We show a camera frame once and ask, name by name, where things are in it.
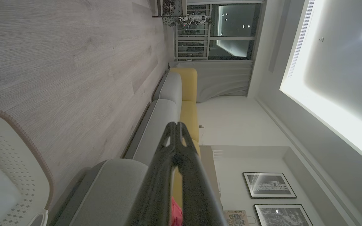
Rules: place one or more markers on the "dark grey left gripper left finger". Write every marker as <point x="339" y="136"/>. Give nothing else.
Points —
<point x="156" y="188"/>

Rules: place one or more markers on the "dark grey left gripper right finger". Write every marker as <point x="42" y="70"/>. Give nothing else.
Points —
<point x="196" y="194"/>

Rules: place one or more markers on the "red sweatshirt with teal print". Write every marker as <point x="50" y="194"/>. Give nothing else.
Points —
<point x="176" y="213"/>

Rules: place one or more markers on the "white laundry basket woven rim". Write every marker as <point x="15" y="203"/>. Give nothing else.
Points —
<point x="17" y="157"/>

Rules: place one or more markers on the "newspaper print poster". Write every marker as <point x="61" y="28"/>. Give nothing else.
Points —
<point x="236" y="218"/>

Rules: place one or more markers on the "grey and yellow sofa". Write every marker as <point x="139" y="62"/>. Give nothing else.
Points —
<point x="162" y="119"/>

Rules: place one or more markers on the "black framed monochrome picture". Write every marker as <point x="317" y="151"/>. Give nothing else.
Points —
<point x="269" y="185"/>
<point x="281" y="216"/>

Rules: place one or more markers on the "grey curtain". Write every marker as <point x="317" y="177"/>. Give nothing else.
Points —
<point x="222" y="78"/>

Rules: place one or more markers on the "white shelf rack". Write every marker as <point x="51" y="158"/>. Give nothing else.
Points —
<point x="193" y="44"/>

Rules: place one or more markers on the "dark glass window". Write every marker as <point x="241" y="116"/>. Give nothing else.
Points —
<point x="236" y="31"/>

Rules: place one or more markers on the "white humanoid robot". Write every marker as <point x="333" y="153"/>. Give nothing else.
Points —
<point x="195" y="18"/>

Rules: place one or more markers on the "linear ceiling air vent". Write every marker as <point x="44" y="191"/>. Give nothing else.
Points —
<point x="300" y="37"/>

